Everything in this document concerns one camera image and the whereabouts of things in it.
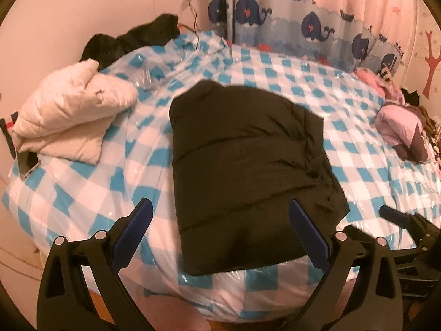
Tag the floral patterned fabric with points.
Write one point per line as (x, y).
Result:
(434, 144)

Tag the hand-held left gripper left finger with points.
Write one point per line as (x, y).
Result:
(136, 231)

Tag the black garment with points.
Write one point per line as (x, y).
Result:
(151, 32)

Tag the dark flat device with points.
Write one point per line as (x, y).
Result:
(27, 163)

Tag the small black cloth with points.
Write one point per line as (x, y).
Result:
(410, 97)

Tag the black puffer jacket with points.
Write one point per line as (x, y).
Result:
(241, 165)

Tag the blue white checked bed cover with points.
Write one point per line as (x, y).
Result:
(103, 196)

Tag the pink brown jacket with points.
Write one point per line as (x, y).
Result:
(399, 127)

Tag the red tree wall sticker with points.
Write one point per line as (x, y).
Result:
(430, 62)

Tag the black white striped item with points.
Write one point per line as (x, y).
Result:
(387, 73)

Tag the white puffer jacket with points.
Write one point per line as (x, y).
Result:
(69, 110)

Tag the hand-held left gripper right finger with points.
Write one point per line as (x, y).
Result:
(306, 234)

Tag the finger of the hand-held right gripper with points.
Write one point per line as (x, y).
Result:
(396, 244)
(396, 213)

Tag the dark blue red item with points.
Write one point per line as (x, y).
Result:
(8, 134)

